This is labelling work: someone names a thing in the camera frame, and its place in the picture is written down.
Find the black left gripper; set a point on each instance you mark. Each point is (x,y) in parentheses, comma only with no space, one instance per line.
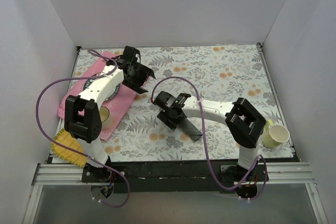
(138,76)

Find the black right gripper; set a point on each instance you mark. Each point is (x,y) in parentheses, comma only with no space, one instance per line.
(173,118)

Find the grey cloth napkin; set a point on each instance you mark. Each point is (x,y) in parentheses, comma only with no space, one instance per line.
(190,130)

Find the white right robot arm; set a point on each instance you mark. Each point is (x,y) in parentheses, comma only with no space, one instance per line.
(244,122)

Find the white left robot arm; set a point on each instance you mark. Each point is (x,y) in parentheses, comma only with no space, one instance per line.
(82,119)

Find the pink cloth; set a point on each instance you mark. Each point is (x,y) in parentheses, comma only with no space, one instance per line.
(118,106)

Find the floral patterned table mat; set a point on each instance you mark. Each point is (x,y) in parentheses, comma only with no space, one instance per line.
(217,73)

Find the dark round plate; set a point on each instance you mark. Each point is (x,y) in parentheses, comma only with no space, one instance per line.
(111,95)

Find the cream mug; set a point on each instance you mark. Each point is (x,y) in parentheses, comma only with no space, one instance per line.
(106,117)

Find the yellow bamboo mat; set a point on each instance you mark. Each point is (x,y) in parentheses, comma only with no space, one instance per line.
(64,138)

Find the light green mug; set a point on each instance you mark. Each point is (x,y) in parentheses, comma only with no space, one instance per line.
(275,135)

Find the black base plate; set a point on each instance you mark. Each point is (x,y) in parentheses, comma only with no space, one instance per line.
(173,176)

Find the aluminium frame rail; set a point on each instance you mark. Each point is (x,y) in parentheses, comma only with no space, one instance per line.
(288,194)

